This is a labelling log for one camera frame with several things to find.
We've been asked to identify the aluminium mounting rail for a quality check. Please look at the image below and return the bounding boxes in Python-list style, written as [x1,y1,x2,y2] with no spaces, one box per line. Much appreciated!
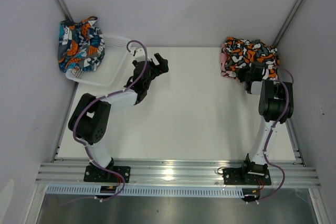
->
[35,159,321,188]

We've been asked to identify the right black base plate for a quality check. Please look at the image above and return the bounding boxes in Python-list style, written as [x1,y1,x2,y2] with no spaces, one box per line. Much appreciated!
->
[223,167,271,186]

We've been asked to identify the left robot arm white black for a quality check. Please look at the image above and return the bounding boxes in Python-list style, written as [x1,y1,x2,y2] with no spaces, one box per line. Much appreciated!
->
[68,53,169,182]

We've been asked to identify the right aluminium frame post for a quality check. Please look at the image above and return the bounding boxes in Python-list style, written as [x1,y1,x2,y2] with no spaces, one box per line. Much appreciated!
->
[272,0,305,47]

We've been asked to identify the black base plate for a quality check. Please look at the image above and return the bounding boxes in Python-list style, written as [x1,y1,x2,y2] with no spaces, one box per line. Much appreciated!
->
[223,167,271,186]
[83,165,131,183]

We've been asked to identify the pink shark print shorts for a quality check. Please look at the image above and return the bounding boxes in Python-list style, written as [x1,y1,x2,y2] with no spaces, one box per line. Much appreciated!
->
[219,41,239,79]

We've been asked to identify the blue orange patterned shorts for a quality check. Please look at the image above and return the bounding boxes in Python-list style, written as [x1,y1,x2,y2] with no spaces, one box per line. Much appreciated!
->
[57,16,106,73]

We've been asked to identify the white slotted cable duct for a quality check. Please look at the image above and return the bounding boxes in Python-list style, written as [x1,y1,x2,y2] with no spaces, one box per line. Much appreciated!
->
[46,184,244,198]

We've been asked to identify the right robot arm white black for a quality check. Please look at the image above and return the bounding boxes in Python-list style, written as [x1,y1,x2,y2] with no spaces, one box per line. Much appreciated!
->
[236,62,294,185]

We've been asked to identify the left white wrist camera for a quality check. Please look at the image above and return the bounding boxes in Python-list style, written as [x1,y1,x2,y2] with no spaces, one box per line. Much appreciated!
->
[129,48,145,58]

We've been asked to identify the white plastic basket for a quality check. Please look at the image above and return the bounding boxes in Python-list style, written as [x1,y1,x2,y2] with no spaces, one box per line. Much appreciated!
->
[65,35,130,87]

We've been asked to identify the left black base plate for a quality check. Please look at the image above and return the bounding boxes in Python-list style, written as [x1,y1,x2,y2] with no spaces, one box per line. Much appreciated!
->
[83,165,131,183]

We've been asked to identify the orange camouflage shorts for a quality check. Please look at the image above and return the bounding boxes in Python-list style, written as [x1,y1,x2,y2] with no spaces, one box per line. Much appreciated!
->
[219,37,280,80]

